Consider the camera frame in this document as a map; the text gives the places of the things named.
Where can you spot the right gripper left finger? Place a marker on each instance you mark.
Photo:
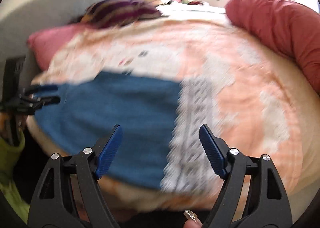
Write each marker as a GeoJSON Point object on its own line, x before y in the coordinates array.
{"type": "Point", "coordinates": [68, 194]}

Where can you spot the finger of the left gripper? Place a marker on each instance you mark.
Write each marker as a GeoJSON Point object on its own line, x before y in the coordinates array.
{"type": "Point", "coordinates": [40, 88]}
{"type": "Point", "coordinates": [38, 102]}

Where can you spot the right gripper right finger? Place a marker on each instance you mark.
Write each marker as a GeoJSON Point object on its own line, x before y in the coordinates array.
{"type": "Point", "coordinates": [253, 194]}

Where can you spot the blue denim pants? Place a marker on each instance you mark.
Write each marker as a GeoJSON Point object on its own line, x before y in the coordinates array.
{"type": "Point", "coordinates": [144, 107]}

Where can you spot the left hand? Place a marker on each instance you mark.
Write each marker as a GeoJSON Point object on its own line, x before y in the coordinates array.
{"type": "Point", "coordinates": [19, 120]}

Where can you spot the right hand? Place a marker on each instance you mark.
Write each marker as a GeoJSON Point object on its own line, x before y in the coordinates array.
{"type": "Point", "coordinates": [192, 220]}

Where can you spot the pink pillow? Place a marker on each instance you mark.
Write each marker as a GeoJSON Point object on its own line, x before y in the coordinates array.
{"type": "Point", "coordinates": [45, 43]}

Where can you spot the green left sleeve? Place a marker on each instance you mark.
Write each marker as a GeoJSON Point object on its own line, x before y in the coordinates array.
{"type": "Point", "coordinates": [9, 156]}

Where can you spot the grey quilted headboard cover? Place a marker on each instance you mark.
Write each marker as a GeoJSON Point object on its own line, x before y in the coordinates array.
{"type": "Point", "coordinates": [30, 17]}

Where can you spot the purple striped pillow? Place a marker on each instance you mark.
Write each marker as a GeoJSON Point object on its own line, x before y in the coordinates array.
{"type": "Point", "coordinates": [110, 13]}

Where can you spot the peach white tufted blanket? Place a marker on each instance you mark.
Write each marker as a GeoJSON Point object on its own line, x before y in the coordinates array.
{"type": "Point", "coordinates": [255, 100]}

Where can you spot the red bolster pillow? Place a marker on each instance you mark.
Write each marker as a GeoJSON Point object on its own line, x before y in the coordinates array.
{"type": "Point", "coordinates": [284, 26]}

